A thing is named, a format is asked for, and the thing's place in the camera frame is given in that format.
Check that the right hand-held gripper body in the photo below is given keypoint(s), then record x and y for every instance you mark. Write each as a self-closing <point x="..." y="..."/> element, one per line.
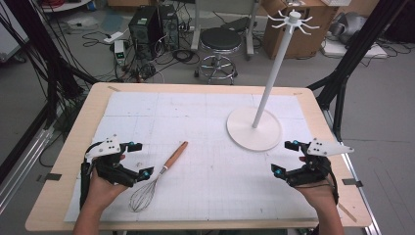
<point x="314" y="163"/>

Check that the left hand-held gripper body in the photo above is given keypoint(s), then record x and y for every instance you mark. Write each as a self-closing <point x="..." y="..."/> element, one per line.
<point x="109" y="169"/>

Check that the white hook rack stand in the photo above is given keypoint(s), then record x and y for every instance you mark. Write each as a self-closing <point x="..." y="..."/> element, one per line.
<point x="254" y="130"/>

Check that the person's left hand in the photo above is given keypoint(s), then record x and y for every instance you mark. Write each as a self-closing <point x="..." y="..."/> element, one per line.
<point x="102" y="191"/>

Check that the person's right hand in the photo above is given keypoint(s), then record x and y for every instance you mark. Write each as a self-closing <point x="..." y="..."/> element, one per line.
<point x="318" y="194"/>

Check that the grey tape piece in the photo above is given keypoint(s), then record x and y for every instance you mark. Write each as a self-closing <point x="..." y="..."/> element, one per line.
<point x="52" y="177"/>
<point x="351" y="182"/>

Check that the wooden table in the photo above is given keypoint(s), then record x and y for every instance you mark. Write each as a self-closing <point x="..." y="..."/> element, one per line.
<point x="81" y="130"/>

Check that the white grid mat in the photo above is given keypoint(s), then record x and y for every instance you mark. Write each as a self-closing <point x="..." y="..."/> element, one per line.
<point x="202" y="130"/>

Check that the white device with green display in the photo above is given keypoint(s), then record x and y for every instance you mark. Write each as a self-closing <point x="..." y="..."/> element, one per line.
<point x="119" y="52"/>

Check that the brown cardboard box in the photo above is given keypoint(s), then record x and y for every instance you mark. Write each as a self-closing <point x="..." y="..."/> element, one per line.
<point x="306" y="36"/>

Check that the white power strip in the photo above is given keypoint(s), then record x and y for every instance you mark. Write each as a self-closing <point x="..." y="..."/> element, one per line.
<point x="113" y="37"/>

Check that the white flat board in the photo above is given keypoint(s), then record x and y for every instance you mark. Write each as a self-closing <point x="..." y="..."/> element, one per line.
<point x="355" y="50"/>

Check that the large black computer tower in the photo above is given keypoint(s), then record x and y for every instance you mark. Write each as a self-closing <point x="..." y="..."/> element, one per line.
<point x="143" y="29"/>

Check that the slim black computer tower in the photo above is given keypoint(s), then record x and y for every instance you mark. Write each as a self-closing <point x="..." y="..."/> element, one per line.
<point x="169" y="26"/>

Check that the black round stool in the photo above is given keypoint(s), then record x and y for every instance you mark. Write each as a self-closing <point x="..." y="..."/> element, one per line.
<point x="220" y="39"/>

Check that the grey bag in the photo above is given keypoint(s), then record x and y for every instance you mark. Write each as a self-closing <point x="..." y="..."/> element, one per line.
<point x="349" y="26"/>

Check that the aluminium rail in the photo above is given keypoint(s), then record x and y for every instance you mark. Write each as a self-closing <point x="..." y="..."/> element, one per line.
<point x="23" y="169"/>
<point x="359" y="189"/>

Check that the black metal frame stand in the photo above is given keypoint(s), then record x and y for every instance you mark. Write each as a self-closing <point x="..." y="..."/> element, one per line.
<point x="345" y="65"/>
<point x="49" y="65"/>

